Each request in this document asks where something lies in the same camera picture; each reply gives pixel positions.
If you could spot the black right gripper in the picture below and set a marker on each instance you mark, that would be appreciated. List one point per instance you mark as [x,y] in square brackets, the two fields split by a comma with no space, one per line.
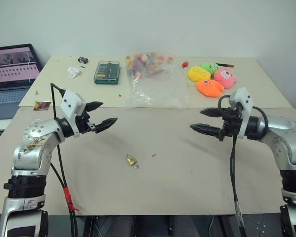
[228,123]

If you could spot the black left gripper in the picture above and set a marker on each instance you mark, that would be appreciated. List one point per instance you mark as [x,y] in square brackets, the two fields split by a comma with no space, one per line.
[86,123]

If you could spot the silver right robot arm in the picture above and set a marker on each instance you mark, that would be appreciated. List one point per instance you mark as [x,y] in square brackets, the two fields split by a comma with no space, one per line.
[283,138]

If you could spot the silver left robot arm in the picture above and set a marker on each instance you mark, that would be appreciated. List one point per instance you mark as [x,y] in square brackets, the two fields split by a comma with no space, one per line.
[31,150]

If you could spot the orange plush toy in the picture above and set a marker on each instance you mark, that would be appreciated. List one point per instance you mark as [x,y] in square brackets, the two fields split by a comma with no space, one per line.
[209,88]

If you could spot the green screwdriver bit case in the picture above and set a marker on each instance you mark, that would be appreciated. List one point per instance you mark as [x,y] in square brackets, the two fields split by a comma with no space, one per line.
[107,73]

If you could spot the pink plush toy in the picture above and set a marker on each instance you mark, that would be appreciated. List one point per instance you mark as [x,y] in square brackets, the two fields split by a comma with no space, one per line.
[224,77]

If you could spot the yellow plush toy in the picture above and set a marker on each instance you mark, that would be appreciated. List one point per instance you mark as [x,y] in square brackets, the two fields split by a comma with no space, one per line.
[198,73]

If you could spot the crumpled white paper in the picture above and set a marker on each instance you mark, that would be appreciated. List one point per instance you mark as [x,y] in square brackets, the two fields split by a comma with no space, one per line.
[73,71]

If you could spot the green plush toy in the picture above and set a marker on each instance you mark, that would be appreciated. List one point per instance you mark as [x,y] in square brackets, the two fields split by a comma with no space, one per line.
[209,68]

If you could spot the small brass padlock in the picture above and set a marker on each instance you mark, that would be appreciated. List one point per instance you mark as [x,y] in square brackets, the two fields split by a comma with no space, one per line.
[130,160]

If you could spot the small black box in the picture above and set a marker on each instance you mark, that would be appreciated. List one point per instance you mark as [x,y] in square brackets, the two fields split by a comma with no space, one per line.
[83,59]

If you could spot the brown foil wrapper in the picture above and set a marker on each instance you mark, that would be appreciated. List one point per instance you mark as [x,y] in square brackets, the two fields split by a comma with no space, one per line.
[42,105]

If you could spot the red black marker pen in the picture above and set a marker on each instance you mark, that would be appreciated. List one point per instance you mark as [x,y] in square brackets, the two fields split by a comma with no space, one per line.
[224,64]

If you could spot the small red toy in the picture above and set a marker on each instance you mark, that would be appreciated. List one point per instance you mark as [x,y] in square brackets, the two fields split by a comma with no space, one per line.
[185,64]

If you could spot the clear plastic bag of toys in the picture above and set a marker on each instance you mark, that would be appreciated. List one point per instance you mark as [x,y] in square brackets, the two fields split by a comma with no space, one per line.
[152,79]

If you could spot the open laptop computer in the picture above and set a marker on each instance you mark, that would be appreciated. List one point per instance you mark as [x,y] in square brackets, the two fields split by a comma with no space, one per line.
[9,81]

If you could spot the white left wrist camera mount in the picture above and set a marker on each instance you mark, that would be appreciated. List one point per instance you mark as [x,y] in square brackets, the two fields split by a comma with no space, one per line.
[71,103]

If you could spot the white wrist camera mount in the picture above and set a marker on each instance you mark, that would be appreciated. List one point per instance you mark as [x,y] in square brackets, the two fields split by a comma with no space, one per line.
[71,103]
[242,103]

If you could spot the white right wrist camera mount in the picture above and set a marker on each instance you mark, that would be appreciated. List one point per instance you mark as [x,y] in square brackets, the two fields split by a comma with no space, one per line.
[242,103]

